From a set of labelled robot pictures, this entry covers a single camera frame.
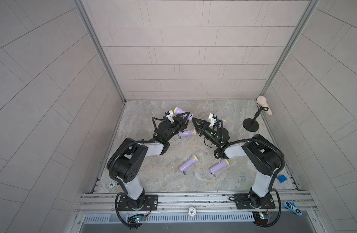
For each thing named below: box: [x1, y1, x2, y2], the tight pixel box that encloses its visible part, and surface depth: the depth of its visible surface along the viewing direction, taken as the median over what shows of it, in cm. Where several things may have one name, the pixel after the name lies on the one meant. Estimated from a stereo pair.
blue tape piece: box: [276, 174, 288, 184], surface depth 80 cm
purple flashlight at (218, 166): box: [209, 159, 230, 175], surface depth 82 cm
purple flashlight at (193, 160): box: [178, 154, 199, 176], surface depth 84 cm
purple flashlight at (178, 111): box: [174, 106, 195, 121], surface depth 82 cm
